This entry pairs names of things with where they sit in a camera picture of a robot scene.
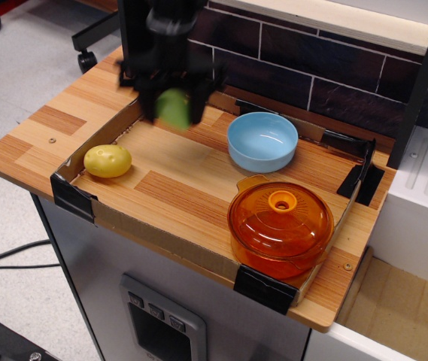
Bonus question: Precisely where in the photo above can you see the grey toy oven panel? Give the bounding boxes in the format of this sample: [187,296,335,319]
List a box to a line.
[120,274,208,360]

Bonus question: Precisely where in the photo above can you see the black vertical post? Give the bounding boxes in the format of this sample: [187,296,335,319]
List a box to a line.
[387,48,428,169]
[117,0,153,65]

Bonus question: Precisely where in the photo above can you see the cardboard fence with black tape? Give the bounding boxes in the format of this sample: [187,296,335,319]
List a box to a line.
[51,91,394,329]

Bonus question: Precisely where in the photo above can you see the black vertical post right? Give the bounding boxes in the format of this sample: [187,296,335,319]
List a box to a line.
[387,48,428,169]

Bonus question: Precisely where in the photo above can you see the white toy sink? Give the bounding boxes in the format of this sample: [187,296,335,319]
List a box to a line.
[305,127,428,360]

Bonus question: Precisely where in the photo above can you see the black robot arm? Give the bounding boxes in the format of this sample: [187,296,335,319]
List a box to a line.
[118,1,226,129]

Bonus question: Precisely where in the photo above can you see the green toy pear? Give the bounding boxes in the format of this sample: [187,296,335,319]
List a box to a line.
[155,88,191,130]

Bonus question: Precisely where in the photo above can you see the light blue bowl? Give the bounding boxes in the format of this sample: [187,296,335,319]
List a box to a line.
[226,112,299,174]

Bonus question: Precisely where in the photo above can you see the black office chair base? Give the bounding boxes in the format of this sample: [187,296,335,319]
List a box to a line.
[71,11,120,74]

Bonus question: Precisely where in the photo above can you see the black vertical post left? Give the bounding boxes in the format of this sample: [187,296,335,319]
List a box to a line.
[117,0,153,65]

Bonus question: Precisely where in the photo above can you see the yellow toy potato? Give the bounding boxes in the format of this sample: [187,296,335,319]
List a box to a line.
[83,144,132,178]

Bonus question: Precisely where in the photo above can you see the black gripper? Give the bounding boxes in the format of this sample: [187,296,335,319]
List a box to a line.
[118,35,227,125]

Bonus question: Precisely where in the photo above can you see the black floor cable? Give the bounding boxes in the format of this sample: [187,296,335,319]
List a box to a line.
[0,238,61,270]

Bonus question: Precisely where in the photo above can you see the orange transparent lidded pot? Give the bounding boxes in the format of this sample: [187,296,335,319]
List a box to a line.
[227,175,334,281]

